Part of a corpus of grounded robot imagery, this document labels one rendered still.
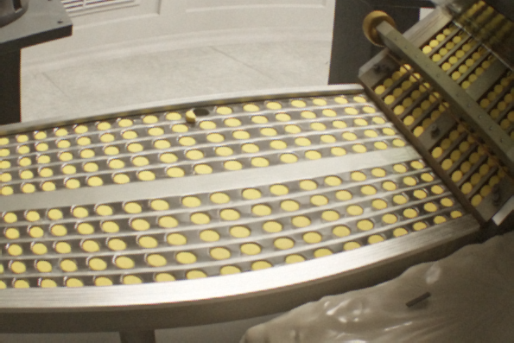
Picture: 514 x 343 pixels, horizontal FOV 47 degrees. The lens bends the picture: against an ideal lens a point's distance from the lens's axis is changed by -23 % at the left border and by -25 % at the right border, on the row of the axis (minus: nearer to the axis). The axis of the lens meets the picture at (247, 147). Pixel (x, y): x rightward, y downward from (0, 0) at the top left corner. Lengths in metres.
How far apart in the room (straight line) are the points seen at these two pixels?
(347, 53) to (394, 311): 0.90
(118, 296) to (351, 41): 0.89
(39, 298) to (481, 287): 0.25
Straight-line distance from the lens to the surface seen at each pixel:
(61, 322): 0.37
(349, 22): 1.18
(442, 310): 0.35
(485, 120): 0.48
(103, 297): 0.36
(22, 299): 0.36
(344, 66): 1.22
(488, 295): 0.37
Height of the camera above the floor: 1.21
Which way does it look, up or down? 31 degrees down
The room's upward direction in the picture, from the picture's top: 6 degrees clockwise
